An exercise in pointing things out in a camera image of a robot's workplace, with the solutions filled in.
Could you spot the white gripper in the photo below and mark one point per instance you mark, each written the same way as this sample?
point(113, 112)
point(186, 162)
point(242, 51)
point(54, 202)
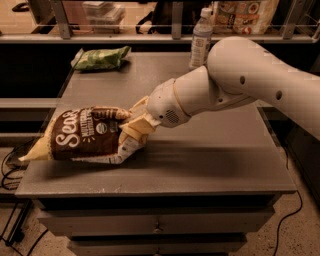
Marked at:
point(162, 102)

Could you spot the brown sea salt chip bag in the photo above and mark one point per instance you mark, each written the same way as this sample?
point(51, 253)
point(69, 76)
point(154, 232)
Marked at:
point(85, 134)

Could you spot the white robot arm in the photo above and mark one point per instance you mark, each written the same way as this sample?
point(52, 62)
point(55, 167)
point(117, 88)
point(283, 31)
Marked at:
point(238, 72)

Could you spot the green jalapeno chip bag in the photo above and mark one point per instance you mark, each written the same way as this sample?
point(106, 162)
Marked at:
point(100, 59)

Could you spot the colourful snack bag on shelf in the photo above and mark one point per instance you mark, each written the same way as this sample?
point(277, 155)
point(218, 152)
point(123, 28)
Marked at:
point(245, 17)

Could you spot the clear plastic water bottle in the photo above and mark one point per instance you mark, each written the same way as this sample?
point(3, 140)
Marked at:
point(201, 39)

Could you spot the clear plastic container on shelf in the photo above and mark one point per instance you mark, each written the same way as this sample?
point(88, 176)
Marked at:
point(103, 16)

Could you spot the round drawer knob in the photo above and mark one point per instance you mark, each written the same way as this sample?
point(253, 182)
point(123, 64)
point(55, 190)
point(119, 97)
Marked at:
point(157, 228)

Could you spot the metal shelf rail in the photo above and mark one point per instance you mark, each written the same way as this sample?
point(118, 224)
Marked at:
point(56, 28)

